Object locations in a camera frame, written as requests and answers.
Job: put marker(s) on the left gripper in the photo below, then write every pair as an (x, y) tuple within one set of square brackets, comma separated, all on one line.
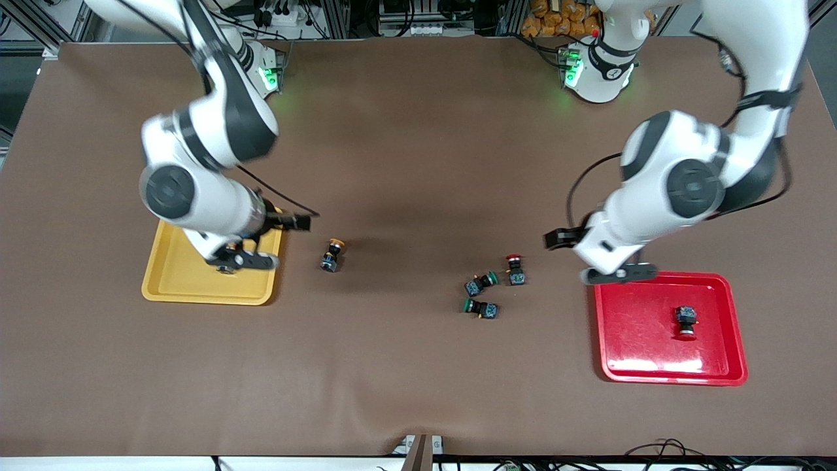
[(567, 238)]

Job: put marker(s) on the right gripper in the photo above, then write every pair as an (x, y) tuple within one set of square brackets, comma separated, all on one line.
[(278, 220)]

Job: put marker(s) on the yellow mushroom push button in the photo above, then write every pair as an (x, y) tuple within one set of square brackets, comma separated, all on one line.
[(332, 255), (229, 247)]

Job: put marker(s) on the red mushroom push button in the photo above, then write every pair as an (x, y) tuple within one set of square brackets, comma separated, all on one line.
[(685, 317), (516, 276)]

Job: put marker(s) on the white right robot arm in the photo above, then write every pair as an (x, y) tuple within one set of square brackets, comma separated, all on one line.
[(196, 196)]

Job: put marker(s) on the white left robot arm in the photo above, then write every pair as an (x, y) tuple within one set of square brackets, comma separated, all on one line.
[(654, 209)]

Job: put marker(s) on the green push button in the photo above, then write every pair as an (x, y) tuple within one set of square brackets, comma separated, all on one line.
[(476, 286), (487, 309)]

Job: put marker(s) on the red plastic tray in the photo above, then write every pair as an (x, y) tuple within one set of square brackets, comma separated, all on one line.
[(641, 340)]

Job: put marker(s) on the yellow plastic tray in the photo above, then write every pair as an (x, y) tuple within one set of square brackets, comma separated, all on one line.
[(170, 281)]

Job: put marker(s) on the brown table mat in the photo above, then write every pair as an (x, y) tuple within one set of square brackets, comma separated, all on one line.
[(418, 163)]

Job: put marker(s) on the white power strip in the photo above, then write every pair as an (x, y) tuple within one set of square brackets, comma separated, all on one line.
[(288, 16)]

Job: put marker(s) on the grey metal equipment box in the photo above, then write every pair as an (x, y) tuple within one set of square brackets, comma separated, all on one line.
[(412, 16)]

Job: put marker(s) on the aluminium frame profile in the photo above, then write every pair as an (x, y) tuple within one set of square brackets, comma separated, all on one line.
[(39, 26)]

